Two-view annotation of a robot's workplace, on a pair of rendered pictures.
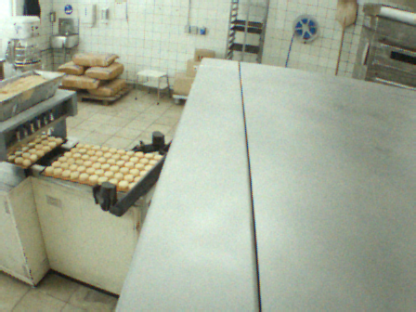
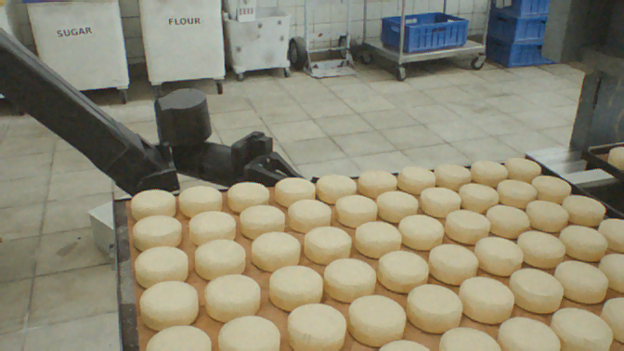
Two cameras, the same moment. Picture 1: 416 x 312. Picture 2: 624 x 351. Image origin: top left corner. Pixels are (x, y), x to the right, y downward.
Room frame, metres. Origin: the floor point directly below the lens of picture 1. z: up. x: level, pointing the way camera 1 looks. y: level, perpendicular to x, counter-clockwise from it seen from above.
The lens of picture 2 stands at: (1.96, 0.20, 1.28)
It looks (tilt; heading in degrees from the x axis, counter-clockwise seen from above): 27 degrees down; 149
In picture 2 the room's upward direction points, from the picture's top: straight up
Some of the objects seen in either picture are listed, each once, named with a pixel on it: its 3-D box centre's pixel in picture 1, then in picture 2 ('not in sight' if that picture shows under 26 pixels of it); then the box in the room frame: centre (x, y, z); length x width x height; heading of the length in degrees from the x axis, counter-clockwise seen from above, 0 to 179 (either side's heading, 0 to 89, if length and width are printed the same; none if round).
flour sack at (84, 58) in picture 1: (95, 58); not in sight; (5.35, 1.96, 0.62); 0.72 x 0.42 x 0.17; 84
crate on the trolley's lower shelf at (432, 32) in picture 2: not in sight; (423, 32); (-1.46, 3.23, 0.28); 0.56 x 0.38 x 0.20; 86
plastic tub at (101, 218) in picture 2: not in sight; (137, 224); (-0.08, 0.59, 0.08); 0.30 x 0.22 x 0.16; 108
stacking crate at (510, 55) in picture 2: not in sight; (526, 47); (-1.20, 4.15, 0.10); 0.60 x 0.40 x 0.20; 76
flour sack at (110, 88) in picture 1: (108, 85); not in sight; (5.29, 1.71, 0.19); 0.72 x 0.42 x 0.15; 172
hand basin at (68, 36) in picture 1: (67, 33); not in sight; (5.92, 2.71, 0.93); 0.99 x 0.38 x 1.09; 78
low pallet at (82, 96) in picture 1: (92, 91); not in sight; (5.33, 2.01, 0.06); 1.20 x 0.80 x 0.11; 80
